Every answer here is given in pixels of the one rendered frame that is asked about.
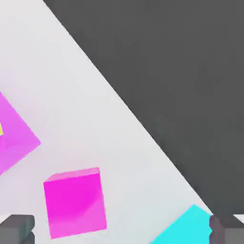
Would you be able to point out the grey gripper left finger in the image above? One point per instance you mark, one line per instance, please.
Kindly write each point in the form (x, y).
(15, 229)

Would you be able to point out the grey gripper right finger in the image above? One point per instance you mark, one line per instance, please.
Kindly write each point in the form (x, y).
(227, 231)

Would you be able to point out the small magenta cube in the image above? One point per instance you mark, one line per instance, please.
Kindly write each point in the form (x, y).
(74, 204)

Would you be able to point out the small yellow cube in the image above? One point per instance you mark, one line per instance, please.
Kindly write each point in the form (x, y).
(0, 130)

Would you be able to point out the large cyan box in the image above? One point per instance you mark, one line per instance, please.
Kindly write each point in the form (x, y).
(186, 226)

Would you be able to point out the large violet box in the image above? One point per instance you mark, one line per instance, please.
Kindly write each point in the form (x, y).
(15, 133)

